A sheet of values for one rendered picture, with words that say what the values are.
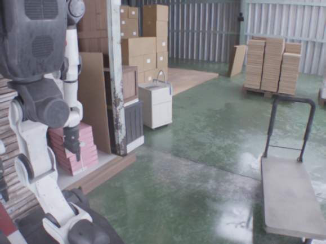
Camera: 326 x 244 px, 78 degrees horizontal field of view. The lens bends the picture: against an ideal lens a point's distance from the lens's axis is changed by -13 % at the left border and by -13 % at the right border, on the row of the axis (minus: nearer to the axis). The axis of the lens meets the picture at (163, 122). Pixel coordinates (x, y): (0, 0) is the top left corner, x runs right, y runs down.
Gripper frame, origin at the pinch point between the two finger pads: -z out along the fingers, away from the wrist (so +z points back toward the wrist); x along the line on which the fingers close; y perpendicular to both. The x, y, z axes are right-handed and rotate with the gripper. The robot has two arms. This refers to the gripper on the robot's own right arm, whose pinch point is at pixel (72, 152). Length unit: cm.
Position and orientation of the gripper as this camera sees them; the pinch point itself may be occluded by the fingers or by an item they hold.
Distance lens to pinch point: 138.0
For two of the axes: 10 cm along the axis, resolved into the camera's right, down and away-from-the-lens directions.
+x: -8.2, -3.9, 4.1
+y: -5.4, 3.2, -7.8
